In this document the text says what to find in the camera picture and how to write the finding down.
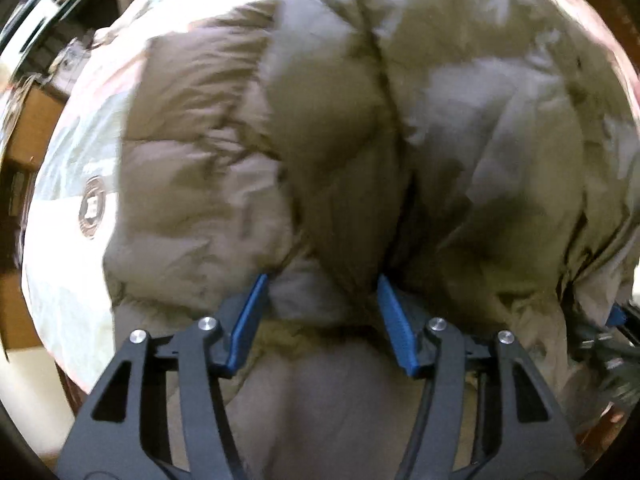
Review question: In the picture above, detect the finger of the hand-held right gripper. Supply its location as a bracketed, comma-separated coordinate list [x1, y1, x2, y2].
[575, 302, 640, 361]

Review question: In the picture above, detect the olive hooded puffer jacket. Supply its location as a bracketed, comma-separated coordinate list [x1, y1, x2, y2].
[75, 0, 640, 480]

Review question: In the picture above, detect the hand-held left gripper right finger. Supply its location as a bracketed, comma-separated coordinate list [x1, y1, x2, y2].
[376, 274, 586, 480]

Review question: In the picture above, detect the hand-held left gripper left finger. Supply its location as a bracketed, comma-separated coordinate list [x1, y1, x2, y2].
[55, 274, 271, 480]

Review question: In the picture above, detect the wooden cabinet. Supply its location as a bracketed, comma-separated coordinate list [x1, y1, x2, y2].
[0, 75, 66, 351]

